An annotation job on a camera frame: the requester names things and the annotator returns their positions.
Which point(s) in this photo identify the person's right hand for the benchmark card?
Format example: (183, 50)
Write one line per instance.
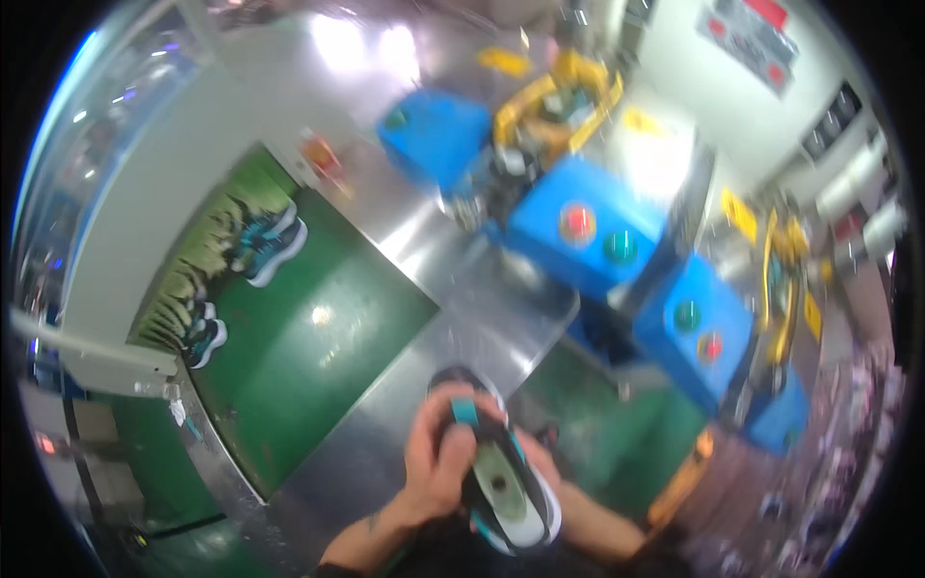
(540, 459)

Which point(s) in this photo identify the person's left hand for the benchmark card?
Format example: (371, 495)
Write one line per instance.
(433, 469)

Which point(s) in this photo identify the black teal white sneaker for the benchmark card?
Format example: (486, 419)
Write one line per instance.
(506, 484)

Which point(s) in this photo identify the green work mat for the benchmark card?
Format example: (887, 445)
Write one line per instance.
(614, 441)

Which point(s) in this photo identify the person's body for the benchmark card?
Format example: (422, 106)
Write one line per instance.
(448, 556)

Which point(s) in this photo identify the green conveyor belt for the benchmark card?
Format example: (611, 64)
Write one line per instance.
(303, 347)

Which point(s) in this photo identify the red push button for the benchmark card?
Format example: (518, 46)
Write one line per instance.
(710, 347)
(577, 223)

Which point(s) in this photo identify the green push button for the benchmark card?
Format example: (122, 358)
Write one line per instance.
(686, 316)
(620, 247)

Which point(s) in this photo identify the large blue button box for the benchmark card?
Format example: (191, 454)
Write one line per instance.
(549, 245)

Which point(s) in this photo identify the blue machine base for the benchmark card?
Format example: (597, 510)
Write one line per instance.
(777, 419)

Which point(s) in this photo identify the pair of teal black sneakers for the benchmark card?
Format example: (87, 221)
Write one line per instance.
(204, 336)
(271, 242)

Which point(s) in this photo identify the green strip curtain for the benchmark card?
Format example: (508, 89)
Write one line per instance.
(195, 260)

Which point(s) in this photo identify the orange warning label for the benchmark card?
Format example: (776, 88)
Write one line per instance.
(321, 159)

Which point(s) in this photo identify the small blue machine box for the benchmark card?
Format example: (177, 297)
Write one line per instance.
(433, 137)

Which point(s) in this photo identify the white conveyor tunnel housing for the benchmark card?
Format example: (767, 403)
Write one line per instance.
(144, 217)

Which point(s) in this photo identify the white rolls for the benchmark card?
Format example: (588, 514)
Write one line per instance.
(860, 195)

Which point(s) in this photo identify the yellow press machine frame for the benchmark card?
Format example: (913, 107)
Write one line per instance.
(578, 76)
(780, 289)

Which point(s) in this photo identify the grey wall control panel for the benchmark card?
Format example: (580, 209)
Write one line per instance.
(751, 36)

